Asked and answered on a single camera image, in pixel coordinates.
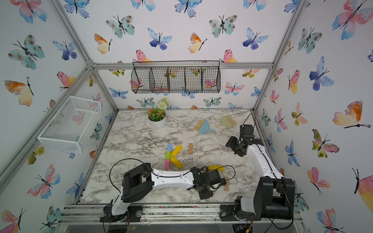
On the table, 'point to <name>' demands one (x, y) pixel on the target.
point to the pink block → (167, 164)
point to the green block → (168, 155)
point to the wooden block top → (190, 148)
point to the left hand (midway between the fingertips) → (210, 192)
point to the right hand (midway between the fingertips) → (232, 144)
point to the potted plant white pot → (159, 124)
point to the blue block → (169, 146)
